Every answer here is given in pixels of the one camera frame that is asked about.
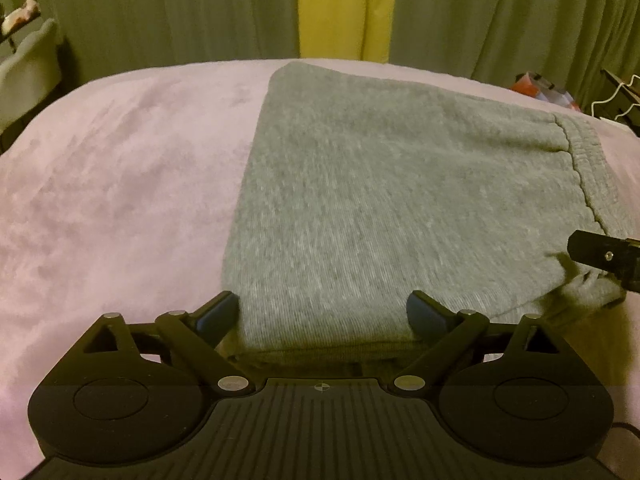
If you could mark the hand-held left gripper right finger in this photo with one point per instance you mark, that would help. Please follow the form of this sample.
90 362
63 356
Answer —
426 317

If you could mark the yellow curtain strip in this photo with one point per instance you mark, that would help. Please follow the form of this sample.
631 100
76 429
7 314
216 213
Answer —
345 10

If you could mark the pink blanket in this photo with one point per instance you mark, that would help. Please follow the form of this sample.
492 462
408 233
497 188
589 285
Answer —
115 185

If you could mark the small pink figurine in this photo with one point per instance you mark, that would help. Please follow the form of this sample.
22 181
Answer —
22 12

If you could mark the pale shell chair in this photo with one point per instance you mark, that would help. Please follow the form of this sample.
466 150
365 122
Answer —
27 80

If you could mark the grey pants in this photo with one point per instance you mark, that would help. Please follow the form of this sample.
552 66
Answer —
400 200

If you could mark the grey-green curtain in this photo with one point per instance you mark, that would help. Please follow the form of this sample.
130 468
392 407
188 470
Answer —
175 10
500 15

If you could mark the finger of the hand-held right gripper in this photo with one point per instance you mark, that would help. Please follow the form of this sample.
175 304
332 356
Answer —
607 255

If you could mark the red and white packet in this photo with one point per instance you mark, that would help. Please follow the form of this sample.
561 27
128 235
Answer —
547 91

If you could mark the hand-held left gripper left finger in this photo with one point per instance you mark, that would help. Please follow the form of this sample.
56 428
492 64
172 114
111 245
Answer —
217 317

